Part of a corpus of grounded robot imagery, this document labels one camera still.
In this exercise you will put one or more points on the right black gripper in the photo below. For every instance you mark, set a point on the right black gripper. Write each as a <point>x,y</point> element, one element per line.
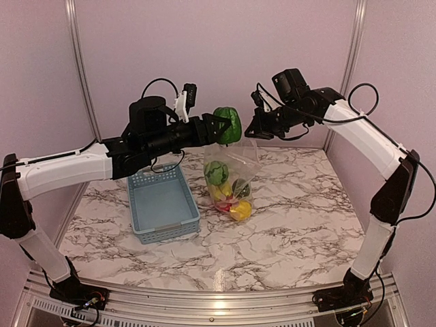
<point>259,122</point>

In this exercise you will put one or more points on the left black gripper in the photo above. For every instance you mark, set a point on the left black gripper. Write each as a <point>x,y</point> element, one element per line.
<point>208,136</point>

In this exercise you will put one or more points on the green toy pepper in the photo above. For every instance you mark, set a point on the green toy pepper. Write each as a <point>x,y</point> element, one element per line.
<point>234,132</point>

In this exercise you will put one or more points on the clear zip top bag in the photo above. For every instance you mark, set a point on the clear zip top bag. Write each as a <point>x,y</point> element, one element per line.
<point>241,158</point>

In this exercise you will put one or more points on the green toy watermelon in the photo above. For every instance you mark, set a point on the green toy watermelon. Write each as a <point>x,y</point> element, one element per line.
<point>216,172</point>

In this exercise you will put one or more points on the green orange toy mango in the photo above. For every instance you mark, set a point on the green orange toy mango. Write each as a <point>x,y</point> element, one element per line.
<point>241,188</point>

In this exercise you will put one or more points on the yellow toy banana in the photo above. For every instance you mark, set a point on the yellow toy banana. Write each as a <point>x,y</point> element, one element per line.
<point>221,193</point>

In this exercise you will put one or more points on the red toy apple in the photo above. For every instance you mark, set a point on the red toy apple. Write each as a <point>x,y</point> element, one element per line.
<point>226,204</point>

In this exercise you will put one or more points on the yellow toy pear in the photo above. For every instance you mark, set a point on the yellow toy pear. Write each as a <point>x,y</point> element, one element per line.
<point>241,210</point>

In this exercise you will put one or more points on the blue-grey perforated plastic basket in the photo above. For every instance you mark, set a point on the blue-grey perforated plastic basket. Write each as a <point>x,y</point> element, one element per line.
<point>161,204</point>

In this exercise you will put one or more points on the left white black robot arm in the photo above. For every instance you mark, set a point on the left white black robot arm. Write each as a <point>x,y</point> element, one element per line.
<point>115,158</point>

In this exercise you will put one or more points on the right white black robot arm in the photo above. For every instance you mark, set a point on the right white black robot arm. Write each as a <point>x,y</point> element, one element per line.
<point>396,165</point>

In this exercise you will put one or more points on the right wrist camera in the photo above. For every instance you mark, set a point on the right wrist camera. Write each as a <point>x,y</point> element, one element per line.
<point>290,85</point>

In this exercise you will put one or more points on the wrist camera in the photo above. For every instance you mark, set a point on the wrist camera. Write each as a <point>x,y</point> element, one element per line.
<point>150,114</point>
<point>290,85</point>

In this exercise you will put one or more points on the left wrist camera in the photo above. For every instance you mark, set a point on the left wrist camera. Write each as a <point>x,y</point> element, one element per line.
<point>150,114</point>

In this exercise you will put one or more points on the right aluminium corner post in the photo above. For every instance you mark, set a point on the right aluminium corner post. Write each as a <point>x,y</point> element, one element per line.
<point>354,47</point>

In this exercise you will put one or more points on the aluminium corner post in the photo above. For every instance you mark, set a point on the aluminium corner post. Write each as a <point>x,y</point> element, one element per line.
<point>70,7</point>
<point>354,47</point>

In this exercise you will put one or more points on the aluminium front frame rail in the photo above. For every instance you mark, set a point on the aluminium front frame rail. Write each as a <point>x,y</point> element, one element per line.
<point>141,306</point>

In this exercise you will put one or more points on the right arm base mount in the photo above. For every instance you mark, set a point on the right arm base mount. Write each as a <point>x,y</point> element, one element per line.
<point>353,291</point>

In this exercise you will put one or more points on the left aluminium corner post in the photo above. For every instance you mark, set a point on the left aluminium corner post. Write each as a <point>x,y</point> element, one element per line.
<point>70,7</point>

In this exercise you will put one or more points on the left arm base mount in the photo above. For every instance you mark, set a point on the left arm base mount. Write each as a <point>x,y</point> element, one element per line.
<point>73,291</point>

